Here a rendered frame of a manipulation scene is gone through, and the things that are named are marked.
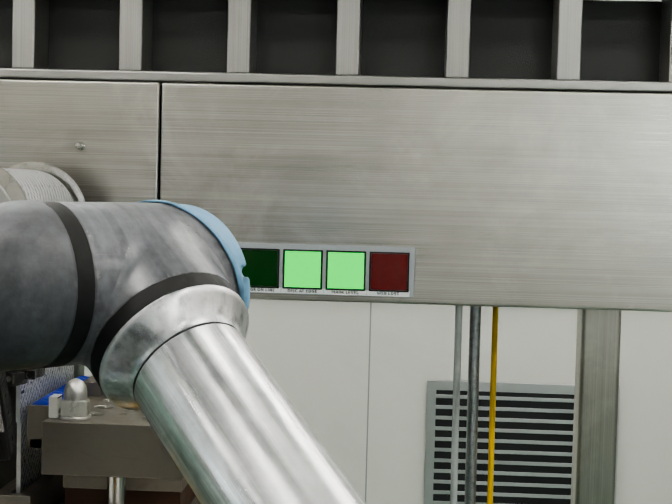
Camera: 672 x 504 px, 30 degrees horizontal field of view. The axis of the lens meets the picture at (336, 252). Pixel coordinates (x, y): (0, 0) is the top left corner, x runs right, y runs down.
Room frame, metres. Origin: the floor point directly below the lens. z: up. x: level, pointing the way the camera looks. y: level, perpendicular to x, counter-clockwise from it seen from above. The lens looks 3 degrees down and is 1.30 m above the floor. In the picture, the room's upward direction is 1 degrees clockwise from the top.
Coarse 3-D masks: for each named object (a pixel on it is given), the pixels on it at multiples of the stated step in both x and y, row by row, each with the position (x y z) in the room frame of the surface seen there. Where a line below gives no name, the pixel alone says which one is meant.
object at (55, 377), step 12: (48, 372) 1.55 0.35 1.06; (60, 372) 1.60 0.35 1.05; (72, 372) 1.66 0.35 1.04; (24, 384) 1.45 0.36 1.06; (36, 384) 1.50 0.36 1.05; (48, 384) 1.55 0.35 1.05; (60, 384) 1.60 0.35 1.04; (24, 396) 1.45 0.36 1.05; (36, 396) 1.50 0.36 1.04; (24, 408) 1.45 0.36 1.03
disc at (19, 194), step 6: (0, 168) 1.43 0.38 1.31; (0, 174) 1.43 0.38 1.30; (6, 174) 1.43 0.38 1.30; (0, 180) 1.43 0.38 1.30; (6, 180) 1.43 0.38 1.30; (12, 180) 1.43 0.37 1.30; (6, 186) 1.43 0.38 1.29; (12, 186) 1.43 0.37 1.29; (18, 186) 1.43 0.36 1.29; (12, 192) 1.43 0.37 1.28; (18, 192) 1.43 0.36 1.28; (12, 198) 1.43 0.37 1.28; (18, 198) 1.43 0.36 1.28; (24, 198) 1.43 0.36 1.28
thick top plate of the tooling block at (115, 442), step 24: (96, 408) 1.48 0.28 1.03; (120, 408) 1.48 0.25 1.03; (48, 432) 1.39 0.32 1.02; (72, 432) 1.39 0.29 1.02; (96, 432) 1.39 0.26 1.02; (120, 432) 1.39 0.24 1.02; (144, 432) 1.38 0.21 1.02; (48, 456) 1.39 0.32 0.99; (72, 456) 1.39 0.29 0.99; (96, 456) 1.39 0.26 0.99; (120, 456) 1.39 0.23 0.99; (144, 456) 1.38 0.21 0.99; (168, 456) 1.38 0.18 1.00
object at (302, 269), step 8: (288, 256) 1.74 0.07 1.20; (296, 256) 1.73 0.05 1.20; (304, 256) 1.73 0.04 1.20; (312, 256) 1.73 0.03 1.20; (320, 256) 1.73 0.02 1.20; (288, 264) 1.74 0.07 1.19; (296, 264) 1.74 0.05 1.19; (304, 264) 1.73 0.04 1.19; (312, 264) 1.73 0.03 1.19; (320, 264) 1.73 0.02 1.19; (288, 272) 1.74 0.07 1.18; (296, 272) 1.74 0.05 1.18; (304, 272) 1.73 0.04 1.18; (312, 272) 1.73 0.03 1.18; (320, 272) 1.73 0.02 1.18; (288, 280) 1.74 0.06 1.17; (296, 280) 1.73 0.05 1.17; (304, 280) 1.73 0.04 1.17; (312, 280) 1.73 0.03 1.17
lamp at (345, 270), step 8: (328, 256) 1.73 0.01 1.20; (336, 256) 1.73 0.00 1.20; (344, 256) 1.73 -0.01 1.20; (352, 256) 1.73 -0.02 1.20; (360, 256) 1.73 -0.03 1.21; (328, 264) 1.73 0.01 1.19; (336, 264) 1.73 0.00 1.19; (344, 264) 1.73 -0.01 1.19; (352, 264) 1.73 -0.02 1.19; (360, 264) 1.73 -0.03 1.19; (328, 272) 1.73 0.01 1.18; (336, 272) 1.73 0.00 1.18; (344, 272) 1.73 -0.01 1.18; (352, 272) 1.73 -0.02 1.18; (360, 272) 1.73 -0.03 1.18; (328, 280) 1.73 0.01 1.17; (336, 280) 1.73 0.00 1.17; (344, 280) 1.73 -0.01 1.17; (352, 280) 1.73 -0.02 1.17; (360, 280) 1.73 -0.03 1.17; (344, 288) 1.73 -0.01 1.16; (352, 288) 1.73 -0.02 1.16; (360, 288) 1.73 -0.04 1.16
